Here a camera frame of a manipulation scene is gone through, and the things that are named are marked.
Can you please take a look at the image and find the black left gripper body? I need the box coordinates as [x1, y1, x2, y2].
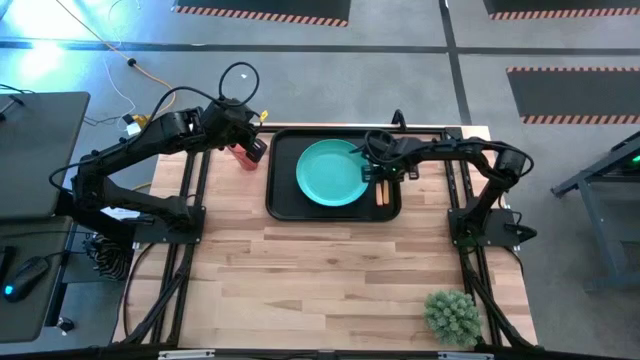
[211, 116, 262, 149]

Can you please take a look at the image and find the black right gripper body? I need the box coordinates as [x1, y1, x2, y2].
[370, 135, 424, 177]

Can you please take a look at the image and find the red translucent cup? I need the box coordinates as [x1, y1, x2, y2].
[227, 142, 261, 172]

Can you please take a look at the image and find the teal round plate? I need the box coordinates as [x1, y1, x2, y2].
[295, 138, 370, 207]

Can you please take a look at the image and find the black plastic tray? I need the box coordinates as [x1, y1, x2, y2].
[265, 127, 403, 223]

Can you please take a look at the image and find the white power adapter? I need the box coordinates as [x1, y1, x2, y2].
[122, 113, 151, 137]

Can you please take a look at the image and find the black mat with striped edge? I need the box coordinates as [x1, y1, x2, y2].
[506, 66, 640, 126]
[172, 0, 352, 28]
[482, 0, 640, 21]

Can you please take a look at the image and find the white paper label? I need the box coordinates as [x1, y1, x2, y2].
[99, 206, 142, 222]

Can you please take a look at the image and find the green plant in grey pot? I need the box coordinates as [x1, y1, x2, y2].
[423, 289, 482, 347]

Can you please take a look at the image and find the grey metal stand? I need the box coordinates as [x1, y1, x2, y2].
[551, 130, 640, 292]

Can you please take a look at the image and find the dark grey desk panel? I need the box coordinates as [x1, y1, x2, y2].
[0, 91, 91, 221]

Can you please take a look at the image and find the black computer mouse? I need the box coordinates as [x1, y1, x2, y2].
[3, 255, 50, 303]

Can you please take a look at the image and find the black desk surface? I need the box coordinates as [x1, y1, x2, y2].
[0, 217, 76, 344]

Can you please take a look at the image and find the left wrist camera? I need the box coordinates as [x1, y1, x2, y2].
[217, 98, 254, 121]

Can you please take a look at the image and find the black aluminium table frame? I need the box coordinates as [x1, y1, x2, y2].
[112, 124, 541, 354]

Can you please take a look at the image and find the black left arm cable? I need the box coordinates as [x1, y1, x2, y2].
[144, 61, 261, 131]

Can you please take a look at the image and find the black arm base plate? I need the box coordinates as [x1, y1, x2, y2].
[447, 207, 522, 249]
[133, 206, 207, 245]

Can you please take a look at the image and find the yellow floor cable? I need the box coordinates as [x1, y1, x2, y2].
[53, 0, 177, 126]

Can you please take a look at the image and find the black striped cable bundle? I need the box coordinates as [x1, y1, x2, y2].
[85, 233, 134, 281]

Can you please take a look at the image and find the silver metal bracket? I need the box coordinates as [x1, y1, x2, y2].
[157, 349, 216, 360]
[437, 351, 494, 360]

